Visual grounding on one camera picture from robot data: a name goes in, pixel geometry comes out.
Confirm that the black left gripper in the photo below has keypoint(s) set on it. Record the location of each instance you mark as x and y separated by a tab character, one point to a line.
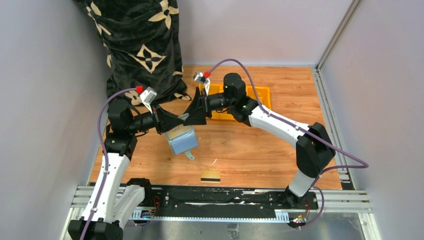
156	118

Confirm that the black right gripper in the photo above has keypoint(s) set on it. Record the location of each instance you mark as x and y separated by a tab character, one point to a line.
204	104

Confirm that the green card holder wallet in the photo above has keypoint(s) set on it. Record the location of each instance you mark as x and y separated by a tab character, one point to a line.
184	144

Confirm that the tan card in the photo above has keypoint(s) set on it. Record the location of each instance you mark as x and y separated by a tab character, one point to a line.
210	176
177	131

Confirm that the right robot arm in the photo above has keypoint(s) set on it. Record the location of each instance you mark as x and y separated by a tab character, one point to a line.
312	144

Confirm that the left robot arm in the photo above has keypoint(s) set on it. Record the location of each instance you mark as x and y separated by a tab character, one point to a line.
112	165

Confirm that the middle yellow bin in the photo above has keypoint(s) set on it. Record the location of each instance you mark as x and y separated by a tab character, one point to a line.
218	112

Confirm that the yellow bin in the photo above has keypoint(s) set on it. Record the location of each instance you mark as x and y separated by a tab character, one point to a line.
218	112
263	93

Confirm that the right yellow bin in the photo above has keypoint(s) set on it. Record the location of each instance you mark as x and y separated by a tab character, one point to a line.
263	93

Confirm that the black floral blanket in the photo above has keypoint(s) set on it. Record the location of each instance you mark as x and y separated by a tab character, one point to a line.
143	47

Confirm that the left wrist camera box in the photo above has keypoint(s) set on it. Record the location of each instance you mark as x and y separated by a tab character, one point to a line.
147	97

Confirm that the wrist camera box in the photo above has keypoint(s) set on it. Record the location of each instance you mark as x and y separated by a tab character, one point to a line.
147	97
203	78

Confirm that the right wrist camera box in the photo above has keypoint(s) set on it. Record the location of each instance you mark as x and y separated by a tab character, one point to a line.
203	78

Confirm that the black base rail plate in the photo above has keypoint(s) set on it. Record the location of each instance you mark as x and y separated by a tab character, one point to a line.
223	202

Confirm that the aluminium frame rail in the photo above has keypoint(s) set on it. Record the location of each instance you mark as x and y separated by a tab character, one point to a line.
338	202

